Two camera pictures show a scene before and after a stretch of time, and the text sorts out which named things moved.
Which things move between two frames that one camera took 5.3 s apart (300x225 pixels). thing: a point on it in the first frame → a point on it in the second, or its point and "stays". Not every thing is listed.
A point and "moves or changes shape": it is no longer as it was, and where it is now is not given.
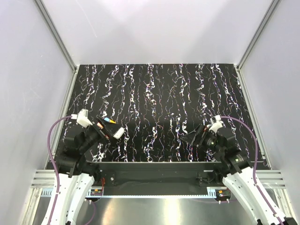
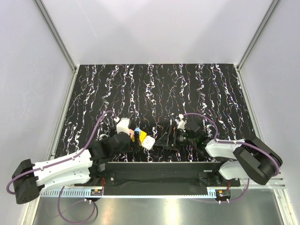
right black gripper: [201, 131] → [164, 140]
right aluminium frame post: [258, 33] stays
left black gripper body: [102, 132] → [134, 146]
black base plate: [153, 178] stays
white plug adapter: [118, 133] moves or changes shape
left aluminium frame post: [56, 35] stays
